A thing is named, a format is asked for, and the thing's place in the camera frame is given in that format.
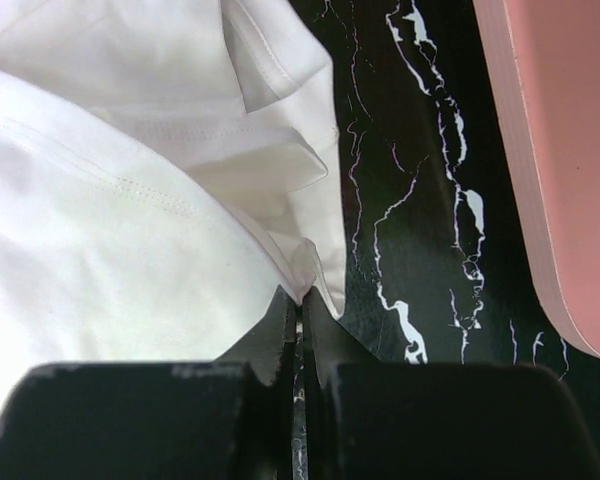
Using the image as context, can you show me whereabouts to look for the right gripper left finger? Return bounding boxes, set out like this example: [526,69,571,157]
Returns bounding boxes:
[0,291,296,479]

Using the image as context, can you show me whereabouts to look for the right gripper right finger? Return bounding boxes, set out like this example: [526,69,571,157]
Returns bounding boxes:
[301,291,600,479]

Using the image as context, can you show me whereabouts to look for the white daisy t-shirt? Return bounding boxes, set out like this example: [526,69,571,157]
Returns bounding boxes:
[0,1,346,413]

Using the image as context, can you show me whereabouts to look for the black marble table mat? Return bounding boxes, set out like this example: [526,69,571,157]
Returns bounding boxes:
[289,0,600,480]

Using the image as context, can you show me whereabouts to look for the pink wooden shelf stand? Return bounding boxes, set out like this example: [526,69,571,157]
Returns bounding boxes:
[474,1,600,358]

